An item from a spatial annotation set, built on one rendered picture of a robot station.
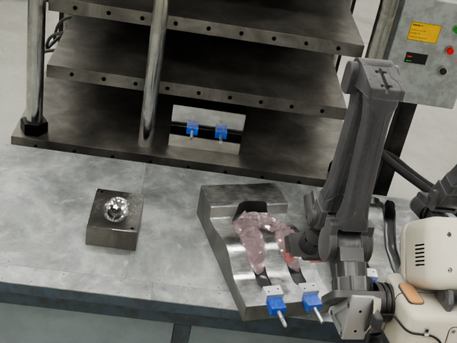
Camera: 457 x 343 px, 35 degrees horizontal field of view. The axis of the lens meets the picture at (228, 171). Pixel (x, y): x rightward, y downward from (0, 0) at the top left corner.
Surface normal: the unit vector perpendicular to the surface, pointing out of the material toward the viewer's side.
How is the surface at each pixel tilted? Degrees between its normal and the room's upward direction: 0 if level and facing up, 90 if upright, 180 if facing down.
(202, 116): 90
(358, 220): 81
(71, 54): 0
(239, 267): 28
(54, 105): 0
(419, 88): 90
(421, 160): 0
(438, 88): 90
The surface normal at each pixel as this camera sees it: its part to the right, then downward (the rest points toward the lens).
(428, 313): 0.19, -0.65
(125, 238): 0.00, 0.53
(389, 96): 0.17, 0.40
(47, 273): 0.16, -0.83
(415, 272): -0.98, -0.06
